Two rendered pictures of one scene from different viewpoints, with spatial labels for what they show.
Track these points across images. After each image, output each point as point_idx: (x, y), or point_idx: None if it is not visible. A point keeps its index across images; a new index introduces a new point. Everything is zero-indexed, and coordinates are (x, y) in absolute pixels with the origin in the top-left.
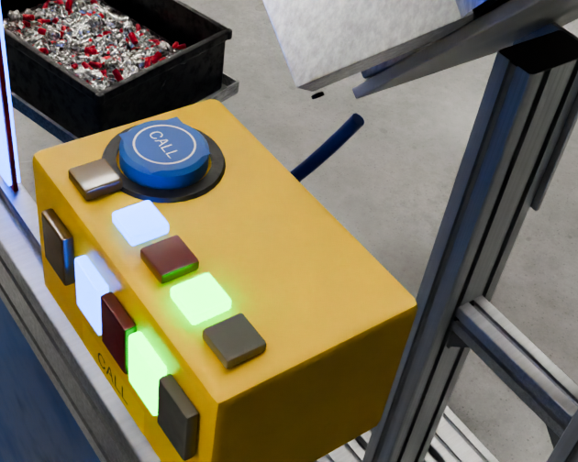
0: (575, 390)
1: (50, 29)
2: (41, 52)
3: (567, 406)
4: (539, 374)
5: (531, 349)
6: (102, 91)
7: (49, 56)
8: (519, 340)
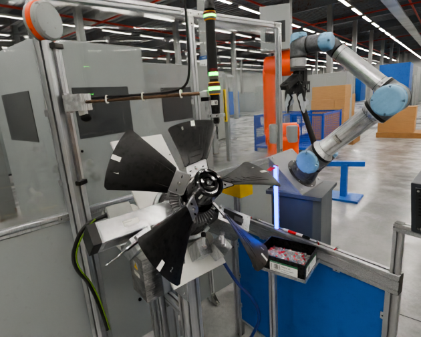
0: (168, 296)
1: (293, 251)
2: (287, 240)
3: (172, 293)
4: (176, 297)
5: (176, 302)
6: (271, 236)
7: (291, 251)
8: (178, 304)
